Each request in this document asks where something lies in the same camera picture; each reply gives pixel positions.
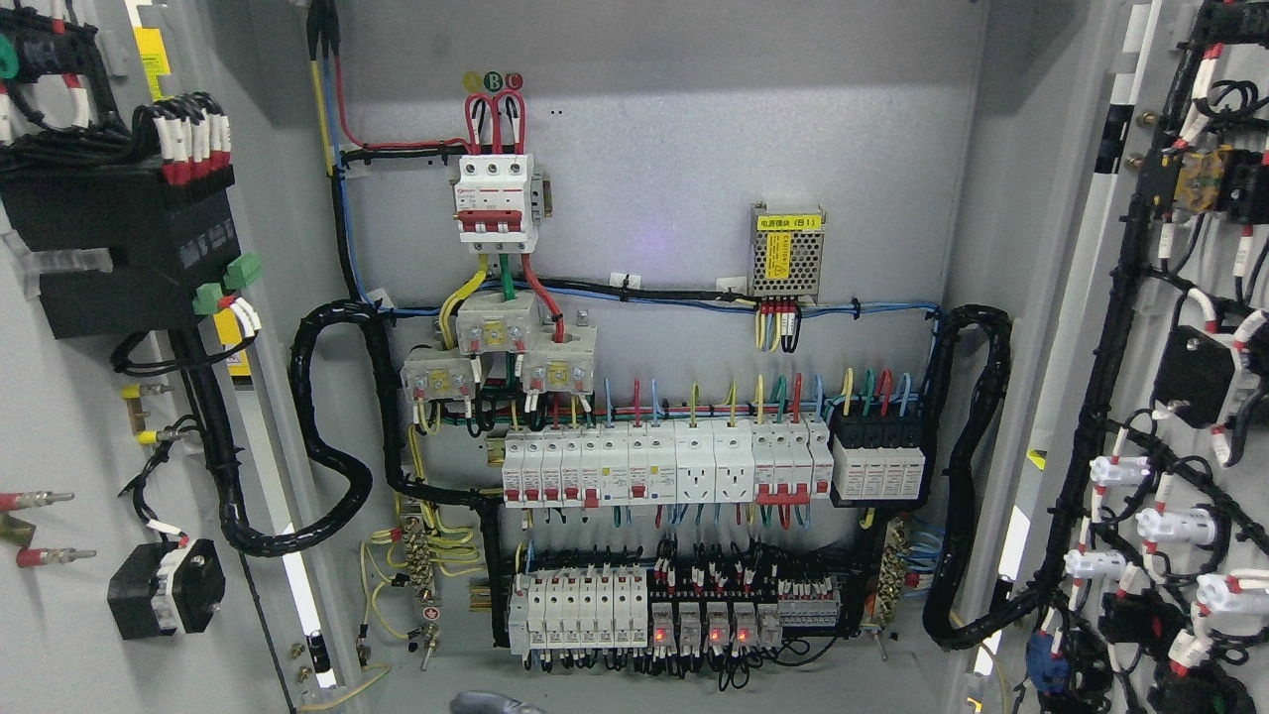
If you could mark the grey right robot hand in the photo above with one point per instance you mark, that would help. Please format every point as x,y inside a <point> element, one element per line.
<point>486,702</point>

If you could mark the grey cabinet door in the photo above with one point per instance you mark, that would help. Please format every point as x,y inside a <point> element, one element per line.
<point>1116,207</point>
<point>283,637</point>

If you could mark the white lower breaker row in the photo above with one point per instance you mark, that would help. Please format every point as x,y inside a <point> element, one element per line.
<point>576,609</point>

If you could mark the brass left ground bar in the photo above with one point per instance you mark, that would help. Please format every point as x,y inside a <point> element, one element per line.
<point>423,639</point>

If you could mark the brass ground bar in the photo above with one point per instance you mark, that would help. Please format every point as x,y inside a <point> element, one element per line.
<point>423,639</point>
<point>890,579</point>

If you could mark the relay terminal row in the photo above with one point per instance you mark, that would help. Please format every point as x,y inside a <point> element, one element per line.
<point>714,605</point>

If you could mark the white socket breaker row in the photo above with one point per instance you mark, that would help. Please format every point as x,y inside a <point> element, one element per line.
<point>709,462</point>

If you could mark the grey current transformers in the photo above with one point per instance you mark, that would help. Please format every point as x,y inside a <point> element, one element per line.
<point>489,325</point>

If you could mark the brass right ground bar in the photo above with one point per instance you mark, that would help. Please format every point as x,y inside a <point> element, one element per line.
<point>890,579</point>

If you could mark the black white surge protector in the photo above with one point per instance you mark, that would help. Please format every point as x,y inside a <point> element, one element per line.
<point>878,459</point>

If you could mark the white red main breaker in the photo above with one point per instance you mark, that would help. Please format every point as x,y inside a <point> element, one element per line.
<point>500,201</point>

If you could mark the perforated metal power supply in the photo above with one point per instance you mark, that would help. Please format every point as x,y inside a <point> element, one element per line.
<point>787,242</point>

